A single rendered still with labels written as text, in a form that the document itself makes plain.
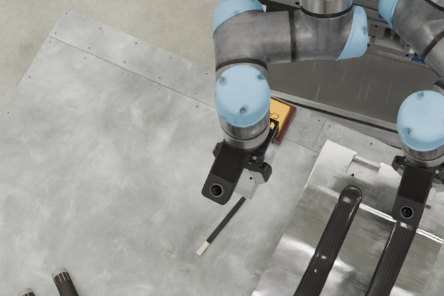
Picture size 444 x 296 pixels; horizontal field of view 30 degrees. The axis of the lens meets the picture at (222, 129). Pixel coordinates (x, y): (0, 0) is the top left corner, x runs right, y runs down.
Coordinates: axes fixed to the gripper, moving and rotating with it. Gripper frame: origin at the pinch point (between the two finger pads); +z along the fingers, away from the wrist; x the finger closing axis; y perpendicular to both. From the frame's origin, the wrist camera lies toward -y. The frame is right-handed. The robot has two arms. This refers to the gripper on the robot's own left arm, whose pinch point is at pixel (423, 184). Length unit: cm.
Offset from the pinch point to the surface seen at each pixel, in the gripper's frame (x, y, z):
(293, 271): 14.4, -23.0, -1.1
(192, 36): 90, 34, 88
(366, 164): 11.4, 0.8, 6.8
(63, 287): 52, -43, -2
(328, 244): 11.3, -15.8, 3.0
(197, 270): 32.4, -29.8, 6.0
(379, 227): 4.4, -9.4, 4.0
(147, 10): 107, 36, 86
